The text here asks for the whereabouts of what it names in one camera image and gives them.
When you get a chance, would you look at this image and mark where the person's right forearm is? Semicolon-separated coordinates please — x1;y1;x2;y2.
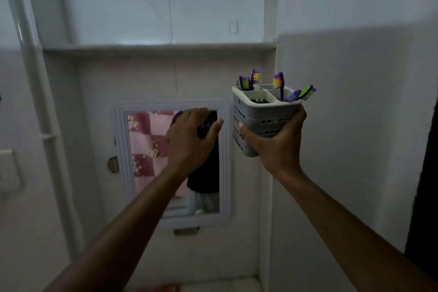
274;169;438;292

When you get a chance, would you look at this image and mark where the person's right hand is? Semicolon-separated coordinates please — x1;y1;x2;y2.
238;105;307;180

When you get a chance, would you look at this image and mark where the grey perforated toothbrush holder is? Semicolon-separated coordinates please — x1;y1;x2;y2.
232;84;304;158

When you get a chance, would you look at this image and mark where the black hair comb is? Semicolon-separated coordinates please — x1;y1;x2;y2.
197;110;219;139

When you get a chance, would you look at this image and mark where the person's left forearm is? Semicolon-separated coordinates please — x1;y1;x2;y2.
43;164;196;292

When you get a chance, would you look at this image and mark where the white framed wall mirror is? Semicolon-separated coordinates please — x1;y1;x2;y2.
114;98;234;229

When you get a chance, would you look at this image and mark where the white stone wall shelf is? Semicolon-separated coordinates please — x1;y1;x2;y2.
42;41;278;56

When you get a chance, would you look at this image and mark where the white wall pipe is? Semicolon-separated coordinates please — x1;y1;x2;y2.
0;0;85;263

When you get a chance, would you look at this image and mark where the person's left hand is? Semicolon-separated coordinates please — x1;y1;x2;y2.
166;108;224;180

